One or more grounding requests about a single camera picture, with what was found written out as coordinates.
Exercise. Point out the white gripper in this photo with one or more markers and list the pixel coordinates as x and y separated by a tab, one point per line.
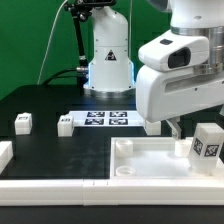
167	84

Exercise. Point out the white square tabletop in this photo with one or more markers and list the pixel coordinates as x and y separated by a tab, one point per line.
154	157

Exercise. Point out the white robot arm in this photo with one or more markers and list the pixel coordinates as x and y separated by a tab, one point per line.
111	72

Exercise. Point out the white U-shaped obstacle fence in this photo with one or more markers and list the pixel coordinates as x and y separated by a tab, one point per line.
195	191

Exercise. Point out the white AprilTag base sheet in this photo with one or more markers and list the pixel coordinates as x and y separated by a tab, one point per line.
106	118

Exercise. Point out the black camera stand pole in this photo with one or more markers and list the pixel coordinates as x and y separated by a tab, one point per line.
80	11

